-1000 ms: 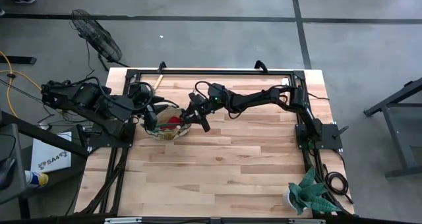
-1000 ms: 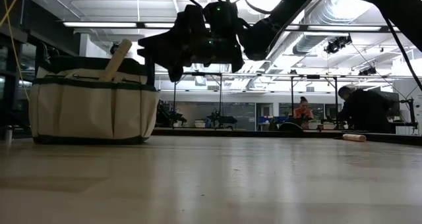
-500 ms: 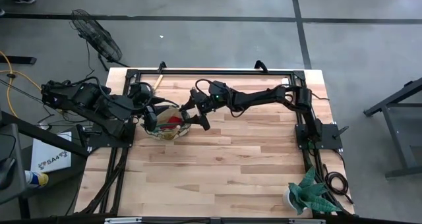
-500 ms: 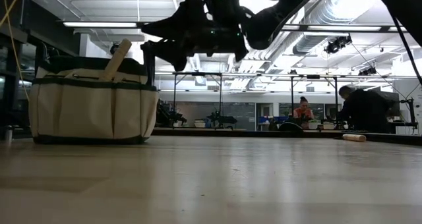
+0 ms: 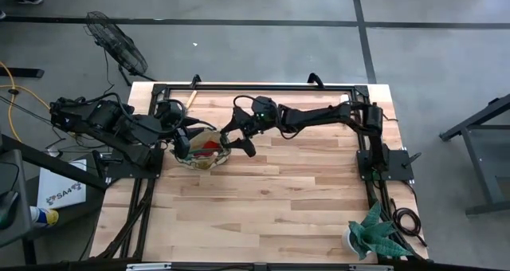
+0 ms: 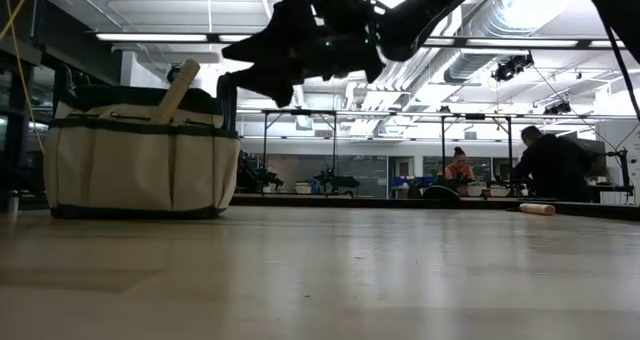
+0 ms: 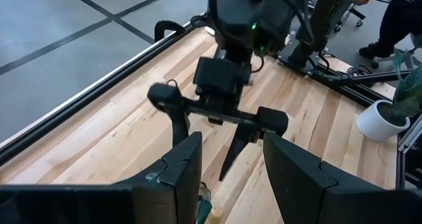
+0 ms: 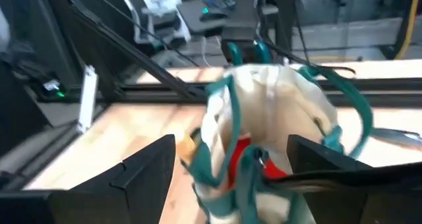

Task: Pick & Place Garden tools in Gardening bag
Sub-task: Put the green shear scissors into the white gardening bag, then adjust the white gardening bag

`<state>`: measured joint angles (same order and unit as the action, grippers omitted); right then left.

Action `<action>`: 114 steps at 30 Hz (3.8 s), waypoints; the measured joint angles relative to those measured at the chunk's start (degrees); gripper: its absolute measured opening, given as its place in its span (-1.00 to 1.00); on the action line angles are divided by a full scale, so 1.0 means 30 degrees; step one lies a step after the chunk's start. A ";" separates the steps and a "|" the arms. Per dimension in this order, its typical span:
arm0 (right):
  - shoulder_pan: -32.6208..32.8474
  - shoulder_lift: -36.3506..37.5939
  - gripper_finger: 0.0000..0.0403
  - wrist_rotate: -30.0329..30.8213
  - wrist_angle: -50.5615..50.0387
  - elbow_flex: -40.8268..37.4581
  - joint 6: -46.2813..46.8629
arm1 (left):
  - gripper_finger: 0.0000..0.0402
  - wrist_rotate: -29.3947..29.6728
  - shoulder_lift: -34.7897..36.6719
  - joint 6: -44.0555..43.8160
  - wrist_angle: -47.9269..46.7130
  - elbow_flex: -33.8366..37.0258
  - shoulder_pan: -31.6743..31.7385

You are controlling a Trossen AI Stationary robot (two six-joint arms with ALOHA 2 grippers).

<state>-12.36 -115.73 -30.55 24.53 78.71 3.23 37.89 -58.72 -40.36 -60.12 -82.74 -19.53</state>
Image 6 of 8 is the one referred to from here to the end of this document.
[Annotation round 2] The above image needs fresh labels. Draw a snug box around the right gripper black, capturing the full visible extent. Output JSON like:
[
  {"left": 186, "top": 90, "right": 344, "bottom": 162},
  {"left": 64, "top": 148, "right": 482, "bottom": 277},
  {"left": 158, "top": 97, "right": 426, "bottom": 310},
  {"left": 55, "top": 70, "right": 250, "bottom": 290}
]
[{"left": 221, "top": 0, "right": 386, "bottom": 109}]

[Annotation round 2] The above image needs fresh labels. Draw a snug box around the hand rake wooden handle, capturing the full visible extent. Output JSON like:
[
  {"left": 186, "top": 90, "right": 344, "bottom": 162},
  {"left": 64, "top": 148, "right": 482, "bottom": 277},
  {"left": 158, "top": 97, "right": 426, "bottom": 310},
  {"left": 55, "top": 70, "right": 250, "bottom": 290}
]
[{"left": 148, "top": 57, "right": 202, "bottom": 126}]

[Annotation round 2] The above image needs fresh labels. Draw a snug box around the cream canvas bag green trim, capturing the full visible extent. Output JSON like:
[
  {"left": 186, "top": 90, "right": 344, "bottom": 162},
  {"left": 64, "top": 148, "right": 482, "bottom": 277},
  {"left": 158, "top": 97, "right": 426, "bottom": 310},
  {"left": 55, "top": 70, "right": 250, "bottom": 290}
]
[{"left": 42, "top": 71, "right": 243, "bottom": 221}]

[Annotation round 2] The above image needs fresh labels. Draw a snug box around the long overhead light bar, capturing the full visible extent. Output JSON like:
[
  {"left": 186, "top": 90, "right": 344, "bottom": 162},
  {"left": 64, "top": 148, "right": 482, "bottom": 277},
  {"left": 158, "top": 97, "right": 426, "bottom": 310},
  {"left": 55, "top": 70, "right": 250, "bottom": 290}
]
[{"left": 93, "top": 31, "right": 629, "bottom": 51}]

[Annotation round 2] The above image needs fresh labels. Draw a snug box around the person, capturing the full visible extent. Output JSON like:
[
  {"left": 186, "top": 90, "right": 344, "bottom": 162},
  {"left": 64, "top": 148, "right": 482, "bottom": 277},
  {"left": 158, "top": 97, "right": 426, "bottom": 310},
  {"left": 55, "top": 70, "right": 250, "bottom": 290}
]
[
  {"left": 443, "top": 146, "right": 477, "bottom": 198},
  {"left": 509, "top": 124, "right": 599, "bottom": 204}
]

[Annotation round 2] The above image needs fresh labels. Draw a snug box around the short pale cylinder object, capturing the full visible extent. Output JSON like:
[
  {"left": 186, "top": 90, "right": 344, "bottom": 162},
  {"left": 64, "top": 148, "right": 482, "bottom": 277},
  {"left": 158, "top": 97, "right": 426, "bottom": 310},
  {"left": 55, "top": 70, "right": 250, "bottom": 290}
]
[{"left": 518, "top": 202, "right": 557, "bottom": 217}]

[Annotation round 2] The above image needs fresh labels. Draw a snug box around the black computer monitor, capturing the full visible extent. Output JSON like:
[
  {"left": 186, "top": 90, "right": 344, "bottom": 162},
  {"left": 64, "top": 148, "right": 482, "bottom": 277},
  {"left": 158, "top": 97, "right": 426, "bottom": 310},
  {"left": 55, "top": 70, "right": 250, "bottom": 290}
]
[{"left": 588, "top": 137, "right": 608, "bottom": 179}]

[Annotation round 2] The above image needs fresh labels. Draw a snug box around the black monitor stand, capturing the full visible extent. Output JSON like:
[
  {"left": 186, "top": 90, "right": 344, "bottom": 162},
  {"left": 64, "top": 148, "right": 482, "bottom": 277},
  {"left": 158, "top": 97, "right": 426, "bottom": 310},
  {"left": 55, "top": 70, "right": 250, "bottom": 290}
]
[{"left": 605, "top": 147, "right": 635, "bottom": 197}]

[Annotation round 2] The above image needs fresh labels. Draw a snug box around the black background rig frame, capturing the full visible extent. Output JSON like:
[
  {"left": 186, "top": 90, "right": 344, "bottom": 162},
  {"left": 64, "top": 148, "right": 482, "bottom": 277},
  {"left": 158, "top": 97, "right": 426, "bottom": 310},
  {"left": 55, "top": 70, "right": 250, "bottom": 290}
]
[
  {"left": 438, "top": 112, "right": 515, "bottom": 197},
  {"left": 260, "top": 108, "right": 340, "bottom": 195}
]

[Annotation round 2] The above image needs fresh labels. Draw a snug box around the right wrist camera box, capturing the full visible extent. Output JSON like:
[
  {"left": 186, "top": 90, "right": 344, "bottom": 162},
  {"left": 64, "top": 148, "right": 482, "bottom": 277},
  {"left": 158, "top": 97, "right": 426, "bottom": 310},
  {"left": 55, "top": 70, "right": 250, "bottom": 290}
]
[{"left": 312, "top": 0, "right": 376, "bottom": 34}]

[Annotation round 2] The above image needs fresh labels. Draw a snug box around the black aluminium table frame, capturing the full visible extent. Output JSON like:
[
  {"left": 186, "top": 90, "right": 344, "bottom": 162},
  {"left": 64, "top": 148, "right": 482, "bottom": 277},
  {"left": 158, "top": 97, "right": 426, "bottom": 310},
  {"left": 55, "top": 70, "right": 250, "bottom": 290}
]
[{"left": 0, "top": 192, "right": 640, "bottom": 221}]

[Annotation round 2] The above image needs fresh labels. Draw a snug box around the silver ventilation duct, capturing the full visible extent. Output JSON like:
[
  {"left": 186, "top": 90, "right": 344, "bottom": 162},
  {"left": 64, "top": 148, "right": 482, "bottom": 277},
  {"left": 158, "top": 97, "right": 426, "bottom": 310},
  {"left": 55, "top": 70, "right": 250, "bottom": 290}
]
[{"left": 442, "top": 0, "right": 601, "bottom": 85}]

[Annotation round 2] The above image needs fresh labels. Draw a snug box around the black curved handle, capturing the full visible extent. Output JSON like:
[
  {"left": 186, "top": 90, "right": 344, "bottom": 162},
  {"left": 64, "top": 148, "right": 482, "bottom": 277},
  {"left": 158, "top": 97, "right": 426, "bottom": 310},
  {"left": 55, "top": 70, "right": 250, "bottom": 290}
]
[{"left": 421, "top": 185, "right": 462, "bottom": 202}]

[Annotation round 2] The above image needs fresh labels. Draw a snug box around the yellow cable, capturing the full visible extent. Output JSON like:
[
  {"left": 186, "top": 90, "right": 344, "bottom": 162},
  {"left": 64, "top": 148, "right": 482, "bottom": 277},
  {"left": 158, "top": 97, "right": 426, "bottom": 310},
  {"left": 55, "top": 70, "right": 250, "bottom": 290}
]
[{"left": 0, "top": 0, "right": 46, "bottom": 155}]

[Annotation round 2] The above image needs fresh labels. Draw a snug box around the small silver post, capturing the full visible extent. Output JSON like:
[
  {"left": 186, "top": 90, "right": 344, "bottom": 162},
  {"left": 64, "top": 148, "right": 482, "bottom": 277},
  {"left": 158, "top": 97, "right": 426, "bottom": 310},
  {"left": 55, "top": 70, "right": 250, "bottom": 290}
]
[{"left": 6, "top": 189, "right": 21, "bottom": 219}]

